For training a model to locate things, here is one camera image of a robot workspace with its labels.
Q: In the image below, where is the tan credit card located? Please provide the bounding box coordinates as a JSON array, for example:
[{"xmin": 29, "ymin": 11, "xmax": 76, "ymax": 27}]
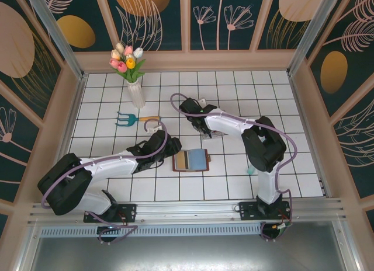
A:
[{"xmin": 175, "ymin": 151, "xmax": 189, "ymax": 170}]

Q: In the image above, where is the brown leather card holder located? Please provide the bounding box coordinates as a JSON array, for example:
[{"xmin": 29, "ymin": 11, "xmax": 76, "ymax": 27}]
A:
[{"xmin": 172, "ymin": 148, "xmax": 212, "ymax": 173}]

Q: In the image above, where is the white ribbed vase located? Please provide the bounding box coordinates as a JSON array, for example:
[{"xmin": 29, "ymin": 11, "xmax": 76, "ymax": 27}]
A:
[{"xmin": 127, "ymin": 80, "xmax": 146, "ymax": 109}]

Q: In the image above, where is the artificial tulip bouquet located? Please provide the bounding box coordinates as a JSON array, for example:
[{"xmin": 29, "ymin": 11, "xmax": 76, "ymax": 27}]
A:
[{"xmin": 109, "ymin": 42, "xmax": 146, "ymax": 84}]

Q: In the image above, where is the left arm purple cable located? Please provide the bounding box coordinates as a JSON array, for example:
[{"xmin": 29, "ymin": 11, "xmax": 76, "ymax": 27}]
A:
[{"xmin": 42, "ymin": 120, "xmax": 179, "ymax": 245}]

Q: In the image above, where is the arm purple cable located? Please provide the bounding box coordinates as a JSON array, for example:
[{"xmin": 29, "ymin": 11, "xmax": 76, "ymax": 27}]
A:
[
  {"xmin": 170, "ymin": 92, "xmax": 299, "ymax": 242},
  {"xmin": 42, "ymin": 120, "xmax": 179, "ymax": 245}
]

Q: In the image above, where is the teal garden fork wooden handle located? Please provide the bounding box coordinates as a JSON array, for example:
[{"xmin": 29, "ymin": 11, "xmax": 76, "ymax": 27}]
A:
[{"xmin": 115, "ymin": 111, "xmax": 162, "ymax": 128}]

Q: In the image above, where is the aluminium table edge rail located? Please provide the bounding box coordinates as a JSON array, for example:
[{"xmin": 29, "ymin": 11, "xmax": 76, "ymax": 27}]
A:
[{"xmin": 27, "ymin": 197, "xmax": 348, "ymax": 225}]

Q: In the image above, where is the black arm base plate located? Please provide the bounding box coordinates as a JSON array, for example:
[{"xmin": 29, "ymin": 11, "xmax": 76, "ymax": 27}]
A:
[
  {"xmin": 238, "ymin": 200, "xmax": 293, "ymax": 222},
  {"xmin": 84, "ymin": 203, "xmax": 137, "ymax": 224}
]

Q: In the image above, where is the grey slotted cable duct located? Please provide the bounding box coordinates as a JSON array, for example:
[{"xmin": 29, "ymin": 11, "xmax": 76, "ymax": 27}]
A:
[{"xmin": 39, "ymin": 225, "xmax": 262, "ymax": 237}]

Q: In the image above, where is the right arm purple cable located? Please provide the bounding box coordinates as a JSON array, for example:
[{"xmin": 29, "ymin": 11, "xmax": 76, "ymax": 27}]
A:
[{"xmin": 170, "ymin": 92, "xmax": 299, "ymax": 242}]

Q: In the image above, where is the round black cable port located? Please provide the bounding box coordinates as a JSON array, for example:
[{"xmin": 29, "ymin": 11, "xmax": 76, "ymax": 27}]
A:
[
  {"xmin": 96, "ymin": 225, "xmax": 125, "ymax": 245},
  {"xmin": 259, "ymin": 223, "xmax": 289, "ymax": 242}
]

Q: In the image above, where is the aluminium frame post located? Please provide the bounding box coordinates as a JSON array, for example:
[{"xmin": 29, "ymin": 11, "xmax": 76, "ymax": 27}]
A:
[
  {"xmin": 23, "ymin": 0, "xmax": 88, "ymax": 79},
  {"xmin": 286, "ymin": 0, "xmax": 337, "ymax": 76}
]

